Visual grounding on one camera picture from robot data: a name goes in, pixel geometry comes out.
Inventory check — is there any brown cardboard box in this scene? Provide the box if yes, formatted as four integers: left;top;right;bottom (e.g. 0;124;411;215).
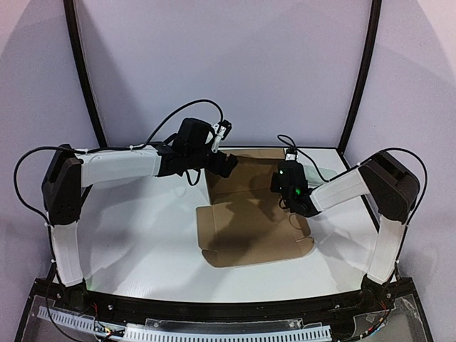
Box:
196;148;315;268

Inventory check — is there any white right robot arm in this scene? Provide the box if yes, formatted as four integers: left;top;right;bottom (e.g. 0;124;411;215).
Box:
270;151;420;294

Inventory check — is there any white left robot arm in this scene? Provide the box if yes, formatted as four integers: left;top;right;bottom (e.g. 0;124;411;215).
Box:
41;118;238;300

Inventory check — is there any pale green oblong case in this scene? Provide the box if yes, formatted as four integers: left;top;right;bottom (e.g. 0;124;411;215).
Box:
304;164;337;186

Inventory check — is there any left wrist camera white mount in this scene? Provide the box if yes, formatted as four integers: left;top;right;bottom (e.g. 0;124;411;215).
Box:
211;120;232;153

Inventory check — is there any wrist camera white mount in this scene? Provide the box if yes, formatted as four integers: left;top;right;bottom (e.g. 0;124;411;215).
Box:
284;146;298;162
211;120;232;153

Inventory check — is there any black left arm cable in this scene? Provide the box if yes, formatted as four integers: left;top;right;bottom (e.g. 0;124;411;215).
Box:
13;99;225;229

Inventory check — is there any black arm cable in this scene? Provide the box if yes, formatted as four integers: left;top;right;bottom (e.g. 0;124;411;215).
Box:
13;99;225;229
276;134;428;247

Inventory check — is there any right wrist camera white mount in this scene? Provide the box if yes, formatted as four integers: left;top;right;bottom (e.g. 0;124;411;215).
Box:
284;146;298;162

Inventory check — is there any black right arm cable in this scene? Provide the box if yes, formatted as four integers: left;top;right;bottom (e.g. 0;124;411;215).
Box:
276;134;428;247

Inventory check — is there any left black frame post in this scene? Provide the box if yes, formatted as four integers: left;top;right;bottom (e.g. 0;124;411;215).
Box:
62;0;108;147

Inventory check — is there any black frame post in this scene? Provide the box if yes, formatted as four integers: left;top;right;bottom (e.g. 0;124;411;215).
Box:
62;0;108;147
336;0;383;155

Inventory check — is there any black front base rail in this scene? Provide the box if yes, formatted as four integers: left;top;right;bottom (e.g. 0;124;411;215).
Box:
17;277;435;342

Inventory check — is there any white slotted cable duct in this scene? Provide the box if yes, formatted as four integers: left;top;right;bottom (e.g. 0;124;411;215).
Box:
34;306;332;342

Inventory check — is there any right black frame post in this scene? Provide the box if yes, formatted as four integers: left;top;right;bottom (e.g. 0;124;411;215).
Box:
336;0;383;155

